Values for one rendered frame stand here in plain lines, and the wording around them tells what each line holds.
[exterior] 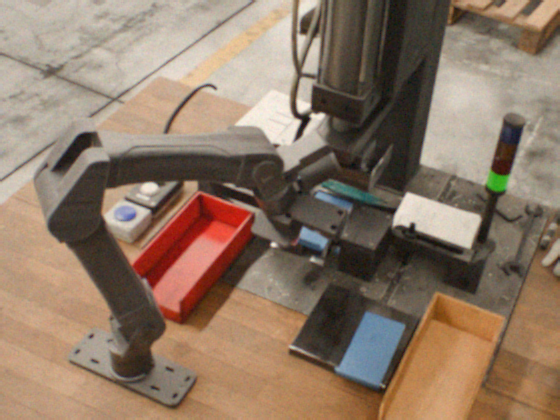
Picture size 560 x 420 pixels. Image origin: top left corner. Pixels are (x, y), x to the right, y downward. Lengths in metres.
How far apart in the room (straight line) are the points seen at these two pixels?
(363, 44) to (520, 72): 2.75
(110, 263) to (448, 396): 0.57
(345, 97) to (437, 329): 0.43
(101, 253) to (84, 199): 0.12
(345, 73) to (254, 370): 0.49
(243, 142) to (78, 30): 2.97
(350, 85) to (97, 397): 0.61
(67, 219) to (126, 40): 2.92
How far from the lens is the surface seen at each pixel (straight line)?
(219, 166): 1.06
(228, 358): 1.34
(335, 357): 1.32
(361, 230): 1.43
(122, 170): 1.02
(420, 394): 1.32
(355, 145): 1.30
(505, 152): 1.42
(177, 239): 1.52
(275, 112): 1.85
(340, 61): 1.23
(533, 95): 3.78
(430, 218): 1.54
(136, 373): 1.30
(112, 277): 1.14
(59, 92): 3.59
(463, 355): 1.38
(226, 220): 1.54
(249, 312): 1.40
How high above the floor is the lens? 1.96
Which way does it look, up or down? 41 degrees down
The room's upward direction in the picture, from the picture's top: 6 degrees clockwise
